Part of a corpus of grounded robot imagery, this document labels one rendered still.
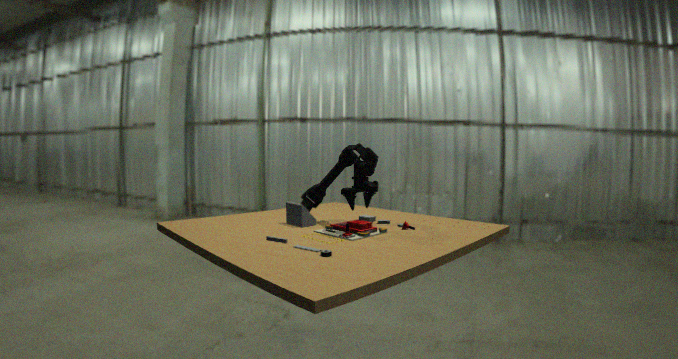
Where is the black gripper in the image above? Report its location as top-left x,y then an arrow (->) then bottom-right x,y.
341,175 -> 376,211

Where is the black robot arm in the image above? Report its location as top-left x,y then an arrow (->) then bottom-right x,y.
300,143 -> 379,212

